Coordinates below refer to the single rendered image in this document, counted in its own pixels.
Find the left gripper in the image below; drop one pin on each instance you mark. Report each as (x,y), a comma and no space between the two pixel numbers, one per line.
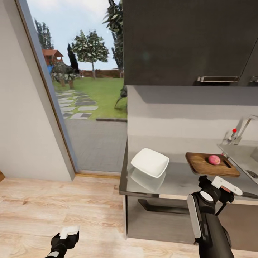
(69,242)

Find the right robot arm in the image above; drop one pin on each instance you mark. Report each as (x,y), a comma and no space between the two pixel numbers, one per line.
(212,238)

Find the cutting board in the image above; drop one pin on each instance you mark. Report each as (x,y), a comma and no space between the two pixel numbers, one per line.
(200,164)

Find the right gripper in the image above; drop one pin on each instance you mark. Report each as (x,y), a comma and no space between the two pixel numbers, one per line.
(222,195)

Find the fixed window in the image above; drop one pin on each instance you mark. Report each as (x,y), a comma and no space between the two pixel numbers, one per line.
(77,46)

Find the drop in sink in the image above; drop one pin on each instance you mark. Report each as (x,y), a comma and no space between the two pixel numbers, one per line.
(245,156)

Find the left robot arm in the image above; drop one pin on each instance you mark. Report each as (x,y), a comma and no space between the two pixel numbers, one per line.
(60,244)

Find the vidalia onion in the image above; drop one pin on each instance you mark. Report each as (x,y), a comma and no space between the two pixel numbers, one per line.
(214,160)

